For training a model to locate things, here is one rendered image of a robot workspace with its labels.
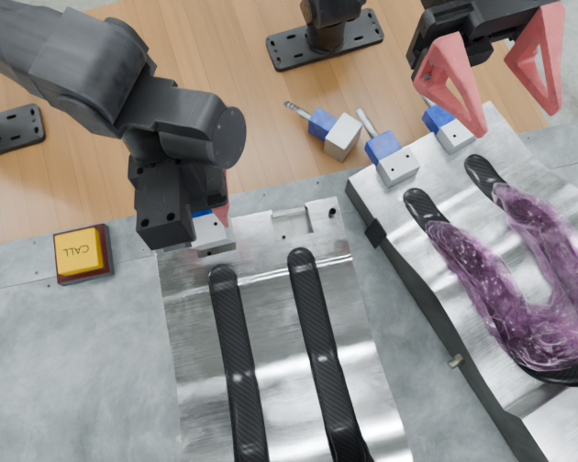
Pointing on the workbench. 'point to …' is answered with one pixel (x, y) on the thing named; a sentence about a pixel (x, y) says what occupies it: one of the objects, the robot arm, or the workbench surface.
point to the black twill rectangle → (375, 233)
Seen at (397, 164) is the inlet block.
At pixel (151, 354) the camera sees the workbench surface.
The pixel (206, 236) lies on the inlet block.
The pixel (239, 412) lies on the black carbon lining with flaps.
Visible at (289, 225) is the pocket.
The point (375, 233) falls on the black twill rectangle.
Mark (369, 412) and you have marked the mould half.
